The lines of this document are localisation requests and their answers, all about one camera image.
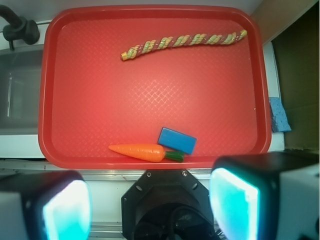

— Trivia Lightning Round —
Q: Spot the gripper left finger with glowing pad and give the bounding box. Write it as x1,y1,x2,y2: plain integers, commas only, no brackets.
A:
0,170,92,240

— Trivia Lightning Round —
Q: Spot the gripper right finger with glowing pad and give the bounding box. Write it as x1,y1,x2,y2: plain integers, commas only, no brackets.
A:
209,151,320,240

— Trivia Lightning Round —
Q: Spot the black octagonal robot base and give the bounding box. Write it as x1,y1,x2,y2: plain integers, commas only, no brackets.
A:
121,169,219,240

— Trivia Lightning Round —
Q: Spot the blue sponge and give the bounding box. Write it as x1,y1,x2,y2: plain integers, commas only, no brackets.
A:
269,97,292,133

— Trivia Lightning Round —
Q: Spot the blue rectangular block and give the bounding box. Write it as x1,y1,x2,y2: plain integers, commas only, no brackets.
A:
158,127,197,155

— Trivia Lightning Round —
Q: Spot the orange toy carrot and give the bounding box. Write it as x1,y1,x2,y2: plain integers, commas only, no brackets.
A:
108,143,185,163

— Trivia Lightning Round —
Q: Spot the red plastic tray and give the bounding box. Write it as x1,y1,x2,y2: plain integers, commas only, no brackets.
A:
38,5,272,170

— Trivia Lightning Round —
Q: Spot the grey sink basin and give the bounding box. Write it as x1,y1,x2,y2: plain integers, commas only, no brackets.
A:
0,48,43,135

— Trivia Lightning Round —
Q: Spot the black faucet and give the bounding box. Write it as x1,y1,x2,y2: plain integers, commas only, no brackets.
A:
0,4,40,51

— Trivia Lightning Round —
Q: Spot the multicolored twisted rope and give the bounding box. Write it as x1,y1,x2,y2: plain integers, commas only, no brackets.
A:
120,29,248,62

